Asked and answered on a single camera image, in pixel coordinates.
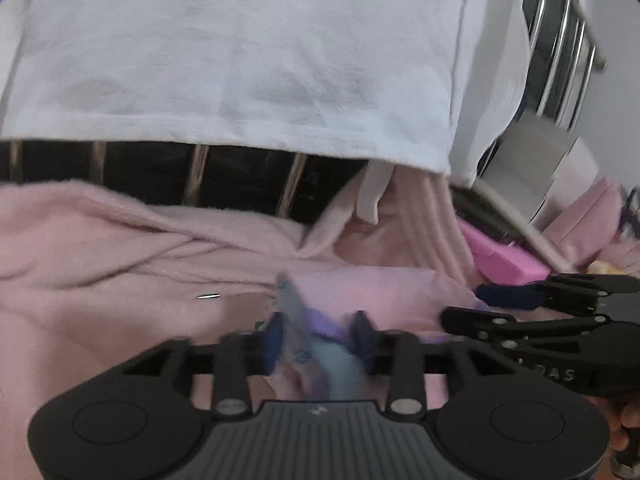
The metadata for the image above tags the pink bag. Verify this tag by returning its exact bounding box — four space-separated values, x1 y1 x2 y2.
542 177 626 273

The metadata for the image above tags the white hanging cloth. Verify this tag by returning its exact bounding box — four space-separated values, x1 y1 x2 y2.
0 0 531 186

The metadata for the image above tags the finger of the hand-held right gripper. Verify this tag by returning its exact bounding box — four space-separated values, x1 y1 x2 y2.
440 306 608 350
475 274 640 313

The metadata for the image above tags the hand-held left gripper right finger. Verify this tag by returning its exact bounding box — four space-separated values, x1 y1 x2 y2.
352 310 520 419

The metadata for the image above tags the pink and blue garment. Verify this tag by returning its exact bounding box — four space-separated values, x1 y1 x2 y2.
260 267 493 403

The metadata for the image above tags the pink fluffy sweater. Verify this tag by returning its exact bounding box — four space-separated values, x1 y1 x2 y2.
0 167 481 480

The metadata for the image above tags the yellow and blue toy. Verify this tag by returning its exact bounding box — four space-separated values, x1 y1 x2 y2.
590 259 628 277

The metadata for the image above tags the grey open box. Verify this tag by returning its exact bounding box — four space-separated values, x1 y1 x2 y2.
470 112 601 271

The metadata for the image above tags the magenta box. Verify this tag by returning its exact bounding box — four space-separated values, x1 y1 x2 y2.
457 220 551 286

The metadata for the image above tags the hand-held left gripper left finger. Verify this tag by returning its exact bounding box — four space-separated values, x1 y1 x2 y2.
120 311 286 419

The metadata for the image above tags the person's right hand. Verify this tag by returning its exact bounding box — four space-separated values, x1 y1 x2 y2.
587 394 640 480

